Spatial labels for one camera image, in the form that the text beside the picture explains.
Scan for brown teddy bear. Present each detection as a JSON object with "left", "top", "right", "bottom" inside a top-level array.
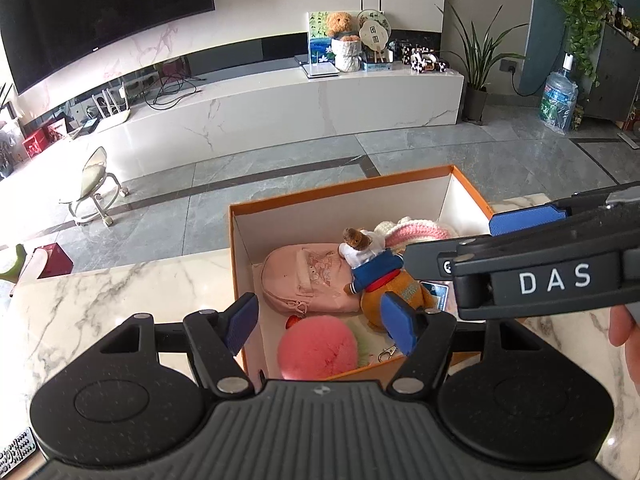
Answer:
[{"left": 325, "top": 11, "right": 357, "bottom": 40}]

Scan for pink fluffy ball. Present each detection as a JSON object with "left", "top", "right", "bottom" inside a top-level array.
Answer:
[{"left": 277, "top": 317, "right": 362, "bottom": 381}]

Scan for black television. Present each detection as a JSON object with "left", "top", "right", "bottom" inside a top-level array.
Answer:
[{"left": 0, "top": 0, "right": 217, "bottom": 96}]

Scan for pink white knitted hat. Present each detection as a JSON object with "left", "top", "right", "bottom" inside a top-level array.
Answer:
[{"left": 372, "top": 216, "right": 459, "bottom": 252}]

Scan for orange cardboard box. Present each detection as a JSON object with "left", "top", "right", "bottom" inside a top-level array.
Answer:
[{"left": 228, "top": 164, "right": 497, "bottom": 394}]

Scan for grey laptop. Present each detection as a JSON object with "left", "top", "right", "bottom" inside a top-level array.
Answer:
[{"left": 298, "top": 54, "right": 341, "bottom": 80}]

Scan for blue green painting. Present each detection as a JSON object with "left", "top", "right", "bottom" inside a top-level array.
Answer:
[{"left": 305, "top": 11, "right": 347, "bottom": 65}]

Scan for black cables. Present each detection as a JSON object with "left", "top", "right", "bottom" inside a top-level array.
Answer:
[{"left": 144, "top": 71, "right": 207, "bottom": 109}]

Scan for red small box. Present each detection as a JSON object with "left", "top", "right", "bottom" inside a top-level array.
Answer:
[{"left": 31, "top": 242, "right": 75, "bottom": 279}]

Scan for hanging ivy plant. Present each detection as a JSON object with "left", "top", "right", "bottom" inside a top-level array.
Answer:
[{"left": 546, "top": 0, "right": 617, "bottom": 87}]

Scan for black white cow figurines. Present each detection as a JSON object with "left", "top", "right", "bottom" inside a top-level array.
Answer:
[{"left": 399, "top": 41, "right": 452, "bottom": 75}]

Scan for green white object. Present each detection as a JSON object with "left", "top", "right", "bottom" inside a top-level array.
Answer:
[{"left": 0, "top": 243, "right": 27, "bottom": 282}]

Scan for dark grey cabinet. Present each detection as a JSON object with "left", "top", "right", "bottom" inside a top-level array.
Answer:
[{"left": 581, "top": 19, "right": 640, "bottom": 122}]

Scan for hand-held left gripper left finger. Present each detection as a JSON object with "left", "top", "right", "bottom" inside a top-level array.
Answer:
[{"left": 100, "top": 292, "right": 260, "bottom": 397}]

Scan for blue card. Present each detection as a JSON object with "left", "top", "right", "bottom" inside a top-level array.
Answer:
[{"left": 419, "top": 281, "right": 452, "bottom": 312}]

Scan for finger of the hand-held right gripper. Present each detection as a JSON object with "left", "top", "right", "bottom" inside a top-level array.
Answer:
[
  {"left": 403, "top": 235, "right": 494, "bottom": 279},
  {"left": 489, "top": 183, "right": 640, "bottom": 237}
]

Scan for small white rolling stool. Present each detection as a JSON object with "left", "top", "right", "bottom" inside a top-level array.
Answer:
[{"left": 59, "top": 146, "right": 132, "bottom": 228}]

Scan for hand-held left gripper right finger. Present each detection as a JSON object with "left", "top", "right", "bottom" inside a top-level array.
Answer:
[{"left": 381, "top": 291, "right": 544, "bottom": 396}]

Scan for bear plush toy blue jacket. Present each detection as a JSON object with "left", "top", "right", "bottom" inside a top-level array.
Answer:
[{"left": 339, "top": 227, "right": 437, "bottom": 332}]

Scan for potted long-leaf plant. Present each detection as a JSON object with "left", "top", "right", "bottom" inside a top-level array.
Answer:
[{"left": 434, "top": 2, "right": 529, "bottom": 124}]

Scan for red gift box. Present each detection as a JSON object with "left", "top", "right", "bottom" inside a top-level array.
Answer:
[{"left": 22, "top": 119, "right": 69, "bottom": 162}]

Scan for white marble television cabinet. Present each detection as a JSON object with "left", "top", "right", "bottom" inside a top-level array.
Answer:
[{"left": 92, "top": 66, "right": 465, "bottom": 163}]

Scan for white router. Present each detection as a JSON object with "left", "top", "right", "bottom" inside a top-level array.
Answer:
[{"left": 89, "top": 87, "right": 133, "bottom": 134}]

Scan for round paper fan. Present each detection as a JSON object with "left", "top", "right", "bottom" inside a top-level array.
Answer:
[{"left": 356, "top": 8, "right": 392, "bottom": 56}]

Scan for person's right hand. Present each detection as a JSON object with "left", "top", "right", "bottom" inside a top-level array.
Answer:
[{"left": 609, "top": 304, "right": 640, "bottom": 406}]

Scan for pink backpack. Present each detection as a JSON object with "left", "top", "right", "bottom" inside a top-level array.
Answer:
[{"left": 260, "top": 242, "right": 362, "bottom": 317}]

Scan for blue water bottle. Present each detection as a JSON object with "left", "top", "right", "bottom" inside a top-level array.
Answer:
[{"left": 538, "top": 52, "right": 580, "bottom": 135}]

